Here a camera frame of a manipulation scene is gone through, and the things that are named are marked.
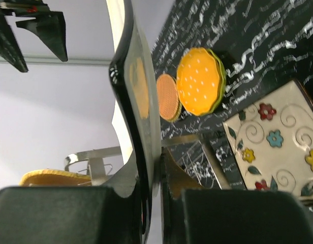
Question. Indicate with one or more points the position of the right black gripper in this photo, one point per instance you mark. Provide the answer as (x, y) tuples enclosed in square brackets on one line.
[(49, 26)]

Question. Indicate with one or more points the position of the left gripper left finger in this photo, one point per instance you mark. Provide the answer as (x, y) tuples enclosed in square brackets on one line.
[(110, 213)]

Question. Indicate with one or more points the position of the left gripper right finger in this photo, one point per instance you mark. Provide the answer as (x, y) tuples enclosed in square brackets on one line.
[(194, 214)]

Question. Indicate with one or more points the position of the woven bamboo plate green rim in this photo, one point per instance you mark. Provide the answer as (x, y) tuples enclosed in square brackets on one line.
[(177, 114)]

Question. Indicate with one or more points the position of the grey square plate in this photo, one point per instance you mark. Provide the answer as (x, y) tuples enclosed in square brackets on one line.
[(132, 78)]

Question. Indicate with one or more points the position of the woven orange rattan plate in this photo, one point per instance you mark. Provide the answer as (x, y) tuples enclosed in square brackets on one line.
[(167, 97)]

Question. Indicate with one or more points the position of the orange polka dot plate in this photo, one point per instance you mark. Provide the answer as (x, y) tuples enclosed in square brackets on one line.
[(197, 81)]

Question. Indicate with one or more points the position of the green polka dot plate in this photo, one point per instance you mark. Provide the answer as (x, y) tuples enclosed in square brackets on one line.
[(221, 88)]

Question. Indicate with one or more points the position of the floral square plate dark rim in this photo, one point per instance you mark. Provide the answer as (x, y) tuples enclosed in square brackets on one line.
[(306, 202)]

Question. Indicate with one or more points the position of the steel two-tier dish rack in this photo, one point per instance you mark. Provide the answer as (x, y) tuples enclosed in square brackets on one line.
[(96, 167)]

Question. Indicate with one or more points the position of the woven yellow basket plate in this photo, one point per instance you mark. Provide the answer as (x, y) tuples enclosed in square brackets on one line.
[(54, 178)]

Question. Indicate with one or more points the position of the black marble pattern mat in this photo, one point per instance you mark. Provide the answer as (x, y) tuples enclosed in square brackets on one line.
[(263, 45)]

